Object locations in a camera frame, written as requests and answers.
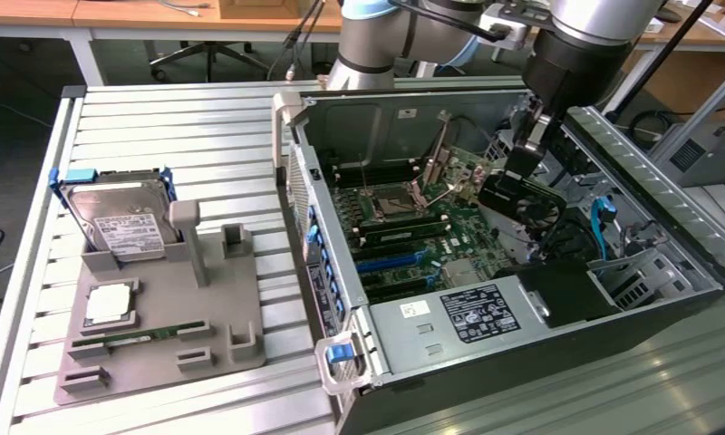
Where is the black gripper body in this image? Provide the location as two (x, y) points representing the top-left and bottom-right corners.
(505, 32), (635, 181)

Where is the green graphics card black fan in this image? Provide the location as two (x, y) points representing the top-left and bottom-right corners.
(420, 111), (571, 237)

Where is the black tripod pole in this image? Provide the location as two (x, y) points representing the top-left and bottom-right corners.
(603, 0), (719, 120)

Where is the grey computer tower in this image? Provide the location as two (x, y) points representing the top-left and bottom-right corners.
(668, 121), (725, 188)

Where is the metal socket cover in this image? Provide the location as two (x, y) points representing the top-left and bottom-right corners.
(408, 177), (447, 208)

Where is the CPU socket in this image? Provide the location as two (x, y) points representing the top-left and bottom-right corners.
(365, 183), (431, 223)

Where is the green motherboard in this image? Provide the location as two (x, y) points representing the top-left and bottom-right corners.
(329, 167), (521, 305)

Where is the dark RAM stick white label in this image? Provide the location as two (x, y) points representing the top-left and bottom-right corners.
(359, 221), (448, 248)

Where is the silver chipset heatsink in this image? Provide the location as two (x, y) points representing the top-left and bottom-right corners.
(440, 260), (484, 287)

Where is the blue expansion slot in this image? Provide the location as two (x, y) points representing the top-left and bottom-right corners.
(356, 252), (425, 274)

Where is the black office chair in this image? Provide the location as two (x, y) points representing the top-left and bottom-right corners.
(149, 40), (273, 82)

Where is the grey power supply unit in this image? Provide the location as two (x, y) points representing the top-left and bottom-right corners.
(368, 276), (551, 377)

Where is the black open PC case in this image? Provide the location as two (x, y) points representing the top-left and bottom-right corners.
(271, 74), (725, 435)

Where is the grey parts rack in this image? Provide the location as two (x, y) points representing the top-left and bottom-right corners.
(53, 198), (268, 407)

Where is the silver CPU chip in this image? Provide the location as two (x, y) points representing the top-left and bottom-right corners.
(84, 285), (136, 325)

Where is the green RAM stick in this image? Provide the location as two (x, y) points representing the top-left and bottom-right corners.
(71, 329), (183, 353)

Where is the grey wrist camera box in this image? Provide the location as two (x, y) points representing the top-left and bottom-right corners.
(480, 4), (531, 51)

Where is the wooden desk white frame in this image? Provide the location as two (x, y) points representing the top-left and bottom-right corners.
(0, 0), (345, 87)
(485, 0), (725, 114)

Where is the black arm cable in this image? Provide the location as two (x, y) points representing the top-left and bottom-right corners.
(389, 0), (509, 41)

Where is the blue wire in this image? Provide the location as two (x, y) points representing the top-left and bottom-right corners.
(589, 193), (619, 263)

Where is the hard disk with blue bracket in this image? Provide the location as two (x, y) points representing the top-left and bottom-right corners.
(46, 166), (181, 264)

